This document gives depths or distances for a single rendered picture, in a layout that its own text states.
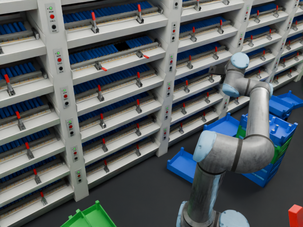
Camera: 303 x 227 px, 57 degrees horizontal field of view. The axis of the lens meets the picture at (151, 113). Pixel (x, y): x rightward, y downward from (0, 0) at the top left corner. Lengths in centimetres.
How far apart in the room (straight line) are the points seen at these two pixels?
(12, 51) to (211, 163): 90
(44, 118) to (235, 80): 97
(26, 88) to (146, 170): 111
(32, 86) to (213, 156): 87
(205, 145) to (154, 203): 106
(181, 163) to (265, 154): 126
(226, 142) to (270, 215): 117
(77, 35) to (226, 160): 87
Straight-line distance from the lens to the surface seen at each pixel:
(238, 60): 149
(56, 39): 133
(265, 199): 215
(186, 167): 218
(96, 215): 191
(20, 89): 139
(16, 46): 132
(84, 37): 138
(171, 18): 167
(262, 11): 259
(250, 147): 97
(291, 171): 242
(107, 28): 146
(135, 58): 161
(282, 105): 301
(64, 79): 141
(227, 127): 236
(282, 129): 210
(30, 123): 150
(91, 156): 181
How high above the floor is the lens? 157
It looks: 36 degrees down
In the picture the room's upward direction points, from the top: 3 degrees clockwise
